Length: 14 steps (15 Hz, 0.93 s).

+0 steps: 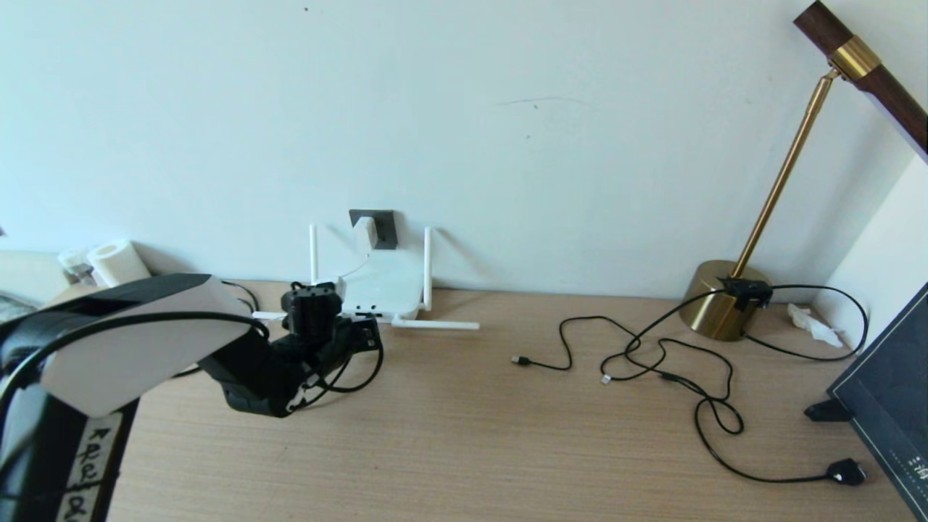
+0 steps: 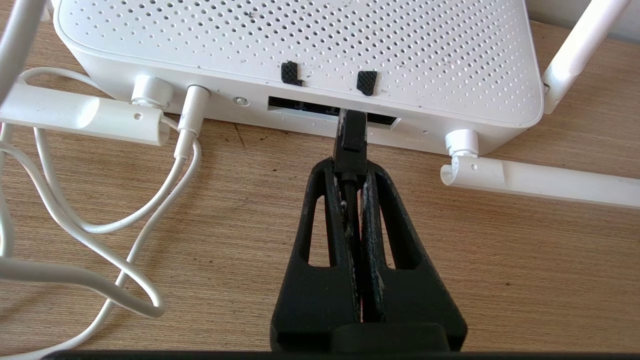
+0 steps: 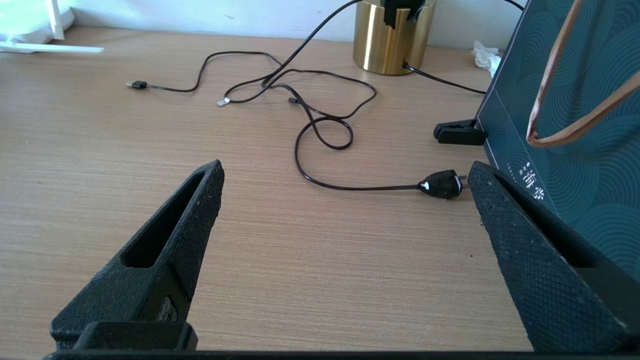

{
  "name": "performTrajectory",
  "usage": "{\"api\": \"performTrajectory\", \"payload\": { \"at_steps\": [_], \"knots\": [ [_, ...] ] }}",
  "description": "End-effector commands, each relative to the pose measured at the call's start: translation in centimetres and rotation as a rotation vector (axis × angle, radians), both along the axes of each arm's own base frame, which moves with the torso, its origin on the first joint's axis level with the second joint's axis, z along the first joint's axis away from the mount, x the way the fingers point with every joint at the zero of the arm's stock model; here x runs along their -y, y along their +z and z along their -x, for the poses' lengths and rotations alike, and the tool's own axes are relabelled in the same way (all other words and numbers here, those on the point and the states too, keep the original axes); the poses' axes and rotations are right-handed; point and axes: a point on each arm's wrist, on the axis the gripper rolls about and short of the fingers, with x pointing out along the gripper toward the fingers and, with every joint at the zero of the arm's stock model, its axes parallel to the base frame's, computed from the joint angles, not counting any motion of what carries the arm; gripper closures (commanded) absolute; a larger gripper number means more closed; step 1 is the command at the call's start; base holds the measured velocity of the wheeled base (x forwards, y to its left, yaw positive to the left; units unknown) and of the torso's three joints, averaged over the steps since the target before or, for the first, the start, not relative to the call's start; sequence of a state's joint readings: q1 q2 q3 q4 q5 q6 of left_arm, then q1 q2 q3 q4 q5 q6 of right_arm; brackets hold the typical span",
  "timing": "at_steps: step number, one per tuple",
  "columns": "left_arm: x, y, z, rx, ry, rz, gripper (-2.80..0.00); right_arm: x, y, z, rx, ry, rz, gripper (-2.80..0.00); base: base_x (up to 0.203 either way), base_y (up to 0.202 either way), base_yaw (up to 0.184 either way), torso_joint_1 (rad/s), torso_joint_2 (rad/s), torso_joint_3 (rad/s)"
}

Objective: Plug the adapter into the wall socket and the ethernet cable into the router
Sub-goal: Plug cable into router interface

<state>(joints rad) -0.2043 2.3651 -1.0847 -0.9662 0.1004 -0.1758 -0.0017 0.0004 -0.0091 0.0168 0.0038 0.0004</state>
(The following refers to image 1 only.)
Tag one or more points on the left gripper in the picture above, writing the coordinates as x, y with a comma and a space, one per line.
341, 341

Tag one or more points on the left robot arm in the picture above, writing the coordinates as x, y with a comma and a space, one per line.
130, 348

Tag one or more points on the white wifi router with antennas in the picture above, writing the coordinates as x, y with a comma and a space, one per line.
395, 286

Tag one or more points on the white paper roll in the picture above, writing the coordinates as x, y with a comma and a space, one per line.
116, 264

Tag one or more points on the patterned floor rug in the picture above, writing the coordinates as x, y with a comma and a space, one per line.
14, 308

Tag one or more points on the brass desk lamp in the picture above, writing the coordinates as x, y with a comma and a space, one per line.
714, 304

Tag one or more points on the crumpled white tissue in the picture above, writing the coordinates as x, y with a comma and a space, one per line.
815, 326

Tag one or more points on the black plastic clip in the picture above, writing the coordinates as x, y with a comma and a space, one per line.
826, 412

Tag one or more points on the dark monitor screen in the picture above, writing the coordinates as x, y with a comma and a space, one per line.
892, 406

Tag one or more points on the grey wall power socket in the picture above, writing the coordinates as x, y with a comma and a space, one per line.
386, 230

